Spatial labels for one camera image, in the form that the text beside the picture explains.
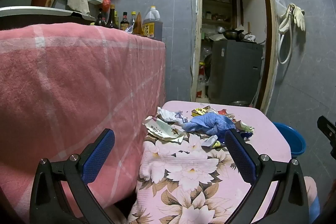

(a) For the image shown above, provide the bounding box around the blue plastic bucket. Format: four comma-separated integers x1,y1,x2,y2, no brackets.
272,122,306,157

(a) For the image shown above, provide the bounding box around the green white wrapper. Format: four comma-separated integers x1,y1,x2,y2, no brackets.
234,120,255,141

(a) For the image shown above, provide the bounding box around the yellow snack wrapper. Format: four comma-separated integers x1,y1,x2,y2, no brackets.
190,106,211,117

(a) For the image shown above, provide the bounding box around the white red rice sack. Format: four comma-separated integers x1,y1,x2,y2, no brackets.
196,67,209,98

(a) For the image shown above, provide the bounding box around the white blue-print wrapper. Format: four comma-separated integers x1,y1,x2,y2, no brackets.
157,106,188,125

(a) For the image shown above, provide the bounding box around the white cable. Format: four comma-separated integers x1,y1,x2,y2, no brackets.
189,0,198,83

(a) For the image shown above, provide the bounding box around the pink plaid blanket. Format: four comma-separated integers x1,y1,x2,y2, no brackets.
0,22,167,224

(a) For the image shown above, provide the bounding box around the beige paper packet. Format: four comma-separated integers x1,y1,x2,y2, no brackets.
142,116,186,145

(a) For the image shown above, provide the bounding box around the blue rag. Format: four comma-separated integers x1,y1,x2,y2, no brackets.
182,112,237,136

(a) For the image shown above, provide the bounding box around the cooking oil jug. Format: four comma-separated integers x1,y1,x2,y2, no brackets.
142,6,163,41

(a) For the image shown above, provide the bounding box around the round dark sauce bottle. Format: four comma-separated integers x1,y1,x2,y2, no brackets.
94,8,106,26

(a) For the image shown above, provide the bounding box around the black wok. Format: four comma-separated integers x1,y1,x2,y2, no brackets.
223,29,246,41

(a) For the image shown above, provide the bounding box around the person's right forearm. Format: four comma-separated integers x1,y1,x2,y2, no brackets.
304,176,321,224

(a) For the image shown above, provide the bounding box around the small white wrapper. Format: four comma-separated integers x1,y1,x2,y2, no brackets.
202,135,218,147

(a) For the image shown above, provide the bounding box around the wooden door frame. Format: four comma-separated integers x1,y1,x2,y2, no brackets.
190,0,279,112

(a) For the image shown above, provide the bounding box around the clear plastic bag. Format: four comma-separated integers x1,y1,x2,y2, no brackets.
274,0,288,19

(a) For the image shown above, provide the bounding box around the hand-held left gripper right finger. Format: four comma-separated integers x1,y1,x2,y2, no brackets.
225,129,310,224

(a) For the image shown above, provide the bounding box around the cream rubber glove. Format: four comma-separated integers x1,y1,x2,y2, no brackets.
278,4,294,31
293,5,306,31

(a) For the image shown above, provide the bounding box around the white sink basin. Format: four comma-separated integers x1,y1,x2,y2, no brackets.
0,6,96,21

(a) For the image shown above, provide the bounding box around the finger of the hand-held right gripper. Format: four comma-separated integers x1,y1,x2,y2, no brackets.
317,115,336,159

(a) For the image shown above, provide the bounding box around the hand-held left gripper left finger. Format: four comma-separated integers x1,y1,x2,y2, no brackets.
30,128,115,224

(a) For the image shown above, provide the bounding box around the white hose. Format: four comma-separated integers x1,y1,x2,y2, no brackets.
277,7,293,65

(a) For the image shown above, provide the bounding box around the wooden storage shelf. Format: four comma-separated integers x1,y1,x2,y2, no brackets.
202,0,238,28

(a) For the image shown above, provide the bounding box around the sauce bottle yellow label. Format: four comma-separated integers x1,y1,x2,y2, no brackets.
120,12,130,30

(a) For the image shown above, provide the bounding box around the grey washing machine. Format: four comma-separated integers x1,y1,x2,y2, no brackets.
210,40,264,106

